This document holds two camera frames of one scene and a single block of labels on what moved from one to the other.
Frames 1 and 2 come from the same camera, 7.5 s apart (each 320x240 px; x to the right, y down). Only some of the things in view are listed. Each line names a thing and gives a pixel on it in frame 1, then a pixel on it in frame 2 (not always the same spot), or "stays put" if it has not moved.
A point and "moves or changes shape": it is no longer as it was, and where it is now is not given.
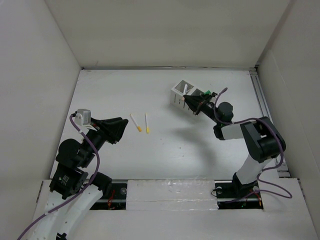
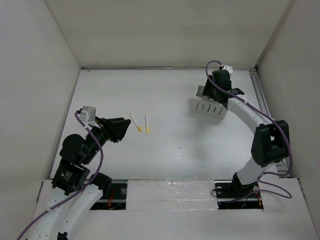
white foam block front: [171, 195] stays put
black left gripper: [117, 124] stays put
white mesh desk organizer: [177, 93] moves or changes shape
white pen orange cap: [138, 127] stays put
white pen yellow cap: [147, 129] stays put
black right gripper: [193, 102] to [208, 89]
